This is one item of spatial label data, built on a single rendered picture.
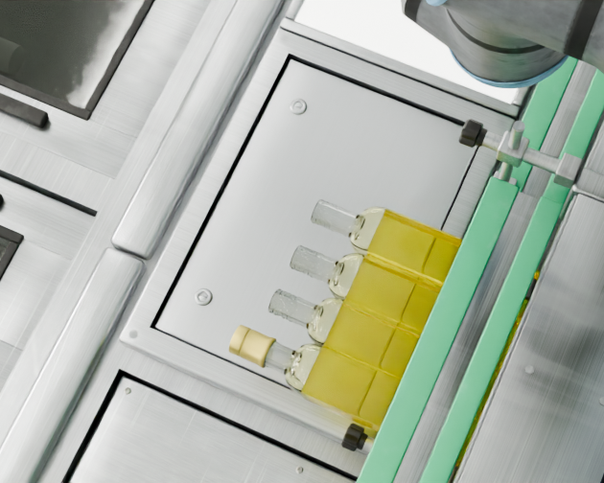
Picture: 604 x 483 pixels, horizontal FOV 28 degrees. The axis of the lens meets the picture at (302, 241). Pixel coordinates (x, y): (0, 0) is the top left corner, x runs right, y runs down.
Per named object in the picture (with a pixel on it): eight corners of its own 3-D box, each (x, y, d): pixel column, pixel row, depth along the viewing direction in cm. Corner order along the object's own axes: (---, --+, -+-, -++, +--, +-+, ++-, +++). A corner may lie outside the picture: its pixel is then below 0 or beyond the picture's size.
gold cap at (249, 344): (279, 336, 135) (244, 321, 136) (271, 341, 132) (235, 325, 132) (268, 365, 136) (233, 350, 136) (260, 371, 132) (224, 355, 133)
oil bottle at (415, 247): (535, 284, 137) (363, 213, 141) (542, 268, 132) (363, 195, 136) (517, 327, 136) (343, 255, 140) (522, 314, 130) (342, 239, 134)
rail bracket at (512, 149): (566, 198, 133) (461, 156, 135) (592, 138, 117) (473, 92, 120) (556, 221, 132) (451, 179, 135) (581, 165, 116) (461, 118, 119)
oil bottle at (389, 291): (516, 330, 136) (343, 257, 140) (521, 317, 131) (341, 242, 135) (497, 375, 135) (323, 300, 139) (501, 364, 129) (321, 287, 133)
